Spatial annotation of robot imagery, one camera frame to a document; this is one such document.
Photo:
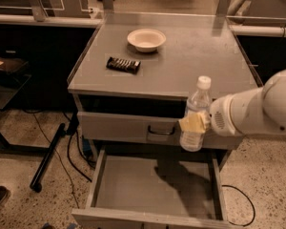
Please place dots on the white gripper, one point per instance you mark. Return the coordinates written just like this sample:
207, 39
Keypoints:
221, 116

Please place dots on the clear plastic water bottle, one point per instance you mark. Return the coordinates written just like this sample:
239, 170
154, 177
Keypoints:
199, 101

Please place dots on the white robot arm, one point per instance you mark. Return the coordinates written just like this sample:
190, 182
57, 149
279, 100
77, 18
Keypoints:
259, 111

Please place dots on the closed upper drawer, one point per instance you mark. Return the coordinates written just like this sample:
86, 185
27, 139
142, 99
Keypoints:
130, 128

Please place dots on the grey drawer cabinet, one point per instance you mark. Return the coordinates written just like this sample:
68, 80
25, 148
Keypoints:
195, 45

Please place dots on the open lower drawer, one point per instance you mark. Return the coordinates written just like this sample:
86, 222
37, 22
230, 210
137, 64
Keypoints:
155, 190

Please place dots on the dark snack bar wrapper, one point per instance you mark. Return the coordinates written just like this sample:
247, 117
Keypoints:
123, 65

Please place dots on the white bowl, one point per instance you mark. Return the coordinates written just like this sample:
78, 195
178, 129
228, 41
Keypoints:
146, 40

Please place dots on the black metal bar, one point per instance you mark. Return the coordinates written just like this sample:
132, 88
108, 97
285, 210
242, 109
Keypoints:
36, 185

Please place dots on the dark side table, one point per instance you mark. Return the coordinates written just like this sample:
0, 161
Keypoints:
7, 93

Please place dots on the white horizontal rail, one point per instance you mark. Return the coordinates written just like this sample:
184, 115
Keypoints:
69, 22

